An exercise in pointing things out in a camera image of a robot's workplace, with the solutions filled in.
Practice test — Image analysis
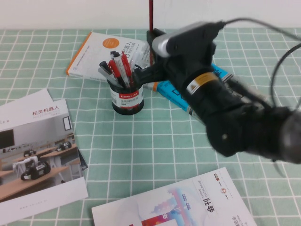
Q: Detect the white marker with black cap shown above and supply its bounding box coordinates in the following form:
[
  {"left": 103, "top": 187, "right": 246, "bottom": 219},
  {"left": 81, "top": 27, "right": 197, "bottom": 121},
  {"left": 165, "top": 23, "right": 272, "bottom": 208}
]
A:
[{"left": 110, "top": 50, "right": 129, "bottom": 88}]

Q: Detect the blue and grey book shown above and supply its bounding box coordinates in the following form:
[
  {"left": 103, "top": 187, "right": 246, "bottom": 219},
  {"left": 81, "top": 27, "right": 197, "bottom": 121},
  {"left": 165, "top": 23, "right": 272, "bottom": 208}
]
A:
[{"left": 156, "top": 63, "right": 234, "bottom": 121}]

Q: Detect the black mesh pen holder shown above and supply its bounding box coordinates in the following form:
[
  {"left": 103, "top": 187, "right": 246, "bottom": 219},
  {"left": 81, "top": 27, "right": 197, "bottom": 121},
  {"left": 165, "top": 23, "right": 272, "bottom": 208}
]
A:
[{"left": 106, "top": 70, "right": 144, "bottom": 116}]

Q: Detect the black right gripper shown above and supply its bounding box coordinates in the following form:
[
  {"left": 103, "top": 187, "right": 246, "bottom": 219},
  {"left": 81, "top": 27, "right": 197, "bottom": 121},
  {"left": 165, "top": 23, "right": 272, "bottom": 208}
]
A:
[{"left": 133, "top": 28, "right": 219, "bottom": 91}]

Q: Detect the white show catalogue magazine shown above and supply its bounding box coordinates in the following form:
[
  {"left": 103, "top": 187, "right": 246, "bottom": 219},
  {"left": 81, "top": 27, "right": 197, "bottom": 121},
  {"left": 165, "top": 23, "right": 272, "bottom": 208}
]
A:
[{"left": 91, "top": 167, "right": 258, "bottom": 226}]

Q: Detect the slim red pen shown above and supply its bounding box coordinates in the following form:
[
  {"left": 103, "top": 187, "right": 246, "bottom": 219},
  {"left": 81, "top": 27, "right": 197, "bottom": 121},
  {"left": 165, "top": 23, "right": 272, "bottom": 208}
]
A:
[{"left": 120, "top": 51, "right": 133, "bottom": 87}]

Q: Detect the clear plastic pen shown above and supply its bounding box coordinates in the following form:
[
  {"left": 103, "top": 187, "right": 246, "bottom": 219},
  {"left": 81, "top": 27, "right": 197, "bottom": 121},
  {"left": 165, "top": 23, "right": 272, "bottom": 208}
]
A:
[{"left": 129, "top": 52, "right": 138, "bottom": 71}]

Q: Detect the white book with orange edges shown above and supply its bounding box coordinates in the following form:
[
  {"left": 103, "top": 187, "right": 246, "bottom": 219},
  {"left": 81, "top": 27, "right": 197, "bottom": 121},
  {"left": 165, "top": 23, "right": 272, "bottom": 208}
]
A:
[{"left": 65, "top": 32, "right": 157, "bottom": 91}]

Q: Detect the green checked tablecloth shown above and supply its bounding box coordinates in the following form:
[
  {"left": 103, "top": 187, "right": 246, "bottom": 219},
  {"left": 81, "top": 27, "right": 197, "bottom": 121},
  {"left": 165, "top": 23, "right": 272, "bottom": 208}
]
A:
[{"left": 0, "top": 28, "right": 301, "bottom": 226}]

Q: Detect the robot brochure with classroom photo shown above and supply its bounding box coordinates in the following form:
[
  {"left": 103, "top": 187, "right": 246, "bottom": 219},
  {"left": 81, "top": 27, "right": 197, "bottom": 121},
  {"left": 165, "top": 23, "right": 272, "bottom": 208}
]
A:
[{"left": 0, "top": 98, "right": 89, "bottom": 226}]

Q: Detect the black pen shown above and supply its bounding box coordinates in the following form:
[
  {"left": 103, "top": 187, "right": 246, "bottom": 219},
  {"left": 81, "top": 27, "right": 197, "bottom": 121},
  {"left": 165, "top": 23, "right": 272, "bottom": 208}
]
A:
[{"left": 99, "top": 61, "right": 111, "bottom": 74}]

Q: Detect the red pencil with eraser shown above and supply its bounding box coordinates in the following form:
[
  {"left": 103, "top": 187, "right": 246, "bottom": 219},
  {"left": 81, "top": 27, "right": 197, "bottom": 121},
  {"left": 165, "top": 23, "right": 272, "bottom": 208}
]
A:
[{"left": 148, "top": 0, "right": 155, "bottom": 68}]

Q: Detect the grey pen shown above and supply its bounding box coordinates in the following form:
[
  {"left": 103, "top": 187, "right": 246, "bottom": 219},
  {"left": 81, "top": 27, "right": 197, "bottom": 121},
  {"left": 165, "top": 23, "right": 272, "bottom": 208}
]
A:
[{"left": 97, "top": 67, "right": 119, "bottom": 87}]

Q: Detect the plain white brochure sheet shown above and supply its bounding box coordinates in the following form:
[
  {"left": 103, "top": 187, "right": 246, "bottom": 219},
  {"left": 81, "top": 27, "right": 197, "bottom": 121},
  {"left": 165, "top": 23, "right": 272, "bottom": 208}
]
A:
[{"left": 0, "top": 88, "right": 54, "bottom": 111}]

